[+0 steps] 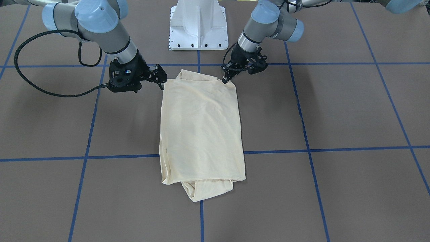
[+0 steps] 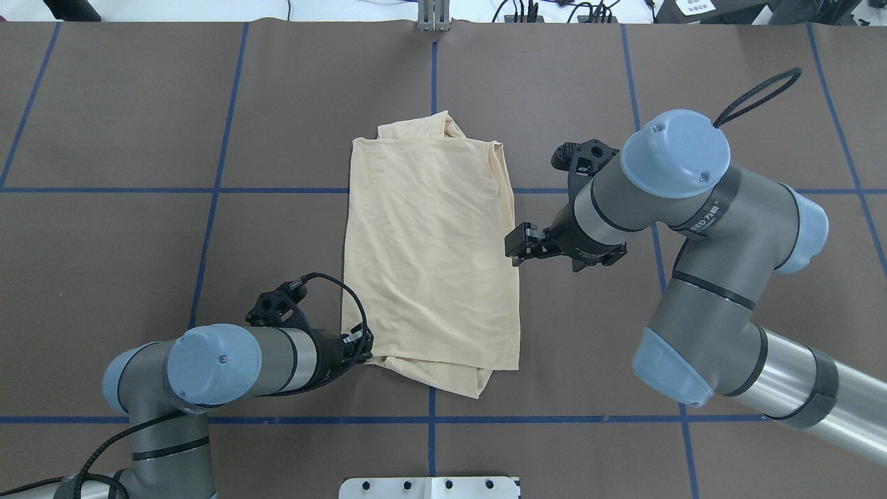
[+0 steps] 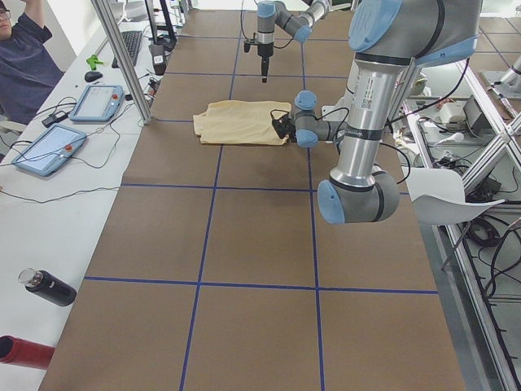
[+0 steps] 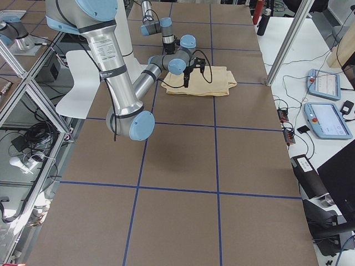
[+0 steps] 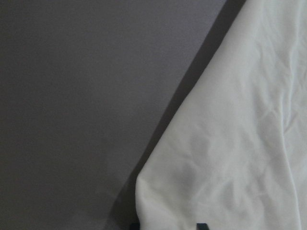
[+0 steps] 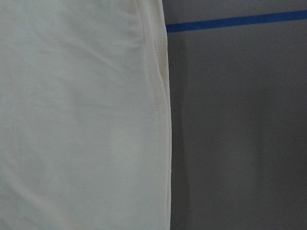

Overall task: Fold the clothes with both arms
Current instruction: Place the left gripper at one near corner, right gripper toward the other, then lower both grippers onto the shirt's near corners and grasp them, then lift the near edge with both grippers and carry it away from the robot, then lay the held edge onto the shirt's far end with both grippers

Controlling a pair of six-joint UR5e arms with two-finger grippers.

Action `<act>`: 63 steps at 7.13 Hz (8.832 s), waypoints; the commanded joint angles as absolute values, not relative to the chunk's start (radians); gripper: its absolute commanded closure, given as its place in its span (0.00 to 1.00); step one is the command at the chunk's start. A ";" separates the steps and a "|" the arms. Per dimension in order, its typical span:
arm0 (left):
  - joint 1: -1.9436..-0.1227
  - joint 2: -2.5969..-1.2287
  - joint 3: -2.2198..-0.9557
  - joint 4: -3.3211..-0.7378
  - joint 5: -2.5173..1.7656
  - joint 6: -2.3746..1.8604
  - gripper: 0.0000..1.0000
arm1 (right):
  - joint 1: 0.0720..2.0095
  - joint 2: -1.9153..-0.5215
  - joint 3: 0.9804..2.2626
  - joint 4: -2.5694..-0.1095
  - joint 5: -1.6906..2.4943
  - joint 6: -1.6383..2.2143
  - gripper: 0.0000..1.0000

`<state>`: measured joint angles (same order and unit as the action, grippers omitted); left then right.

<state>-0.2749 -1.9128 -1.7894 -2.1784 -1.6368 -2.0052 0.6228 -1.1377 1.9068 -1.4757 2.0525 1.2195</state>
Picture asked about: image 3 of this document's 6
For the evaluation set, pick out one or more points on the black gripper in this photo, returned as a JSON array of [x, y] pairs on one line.
[[286, 129], [264, 50]]

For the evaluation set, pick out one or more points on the cream long-sleeve printed shirt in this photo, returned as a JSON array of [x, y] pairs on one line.
[[239, 122]]

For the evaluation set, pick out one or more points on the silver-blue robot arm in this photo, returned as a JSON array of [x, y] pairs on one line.
[[386, 37], [275, 13]]

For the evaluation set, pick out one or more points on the black keyboard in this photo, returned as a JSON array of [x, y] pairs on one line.
[[133, 43]]

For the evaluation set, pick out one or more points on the blue teach pendant far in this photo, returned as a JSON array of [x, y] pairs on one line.
[[97, 103]]

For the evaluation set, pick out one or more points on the blue teach pendant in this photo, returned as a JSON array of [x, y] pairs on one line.
[[97, 103], [50, 151]]

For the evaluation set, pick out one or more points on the green plastic tool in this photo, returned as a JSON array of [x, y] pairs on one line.
[[93, 61]]

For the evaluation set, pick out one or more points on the black computer mouse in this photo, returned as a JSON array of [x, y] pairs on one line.
[[91, 76]]

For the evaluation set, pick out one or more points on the blue teach pendant near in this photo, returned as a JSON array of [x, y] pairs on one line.
[[50, 151]]

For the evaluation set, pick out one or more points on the seated person navy shirt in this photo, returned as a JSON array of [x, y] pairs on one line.
[[28, 72]]

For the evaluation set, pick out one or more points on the black water bottle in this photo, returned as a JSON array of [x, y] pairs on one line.
[[43, 284]]

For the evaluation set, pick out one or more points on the red cylinder bottle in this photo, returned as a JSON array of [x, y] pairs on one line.
[[25, 353]]

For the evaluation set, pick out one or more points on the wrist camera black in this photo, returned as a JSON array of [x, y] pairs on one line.
[[278, 123], [249, 43]]

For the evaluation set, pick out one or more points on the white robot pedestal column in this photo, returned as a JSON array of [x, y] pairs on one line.
[[339, 114]]

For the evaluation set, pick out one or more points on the aluminium frame post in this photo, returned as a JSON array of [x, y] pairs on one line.
[[120, 51]]

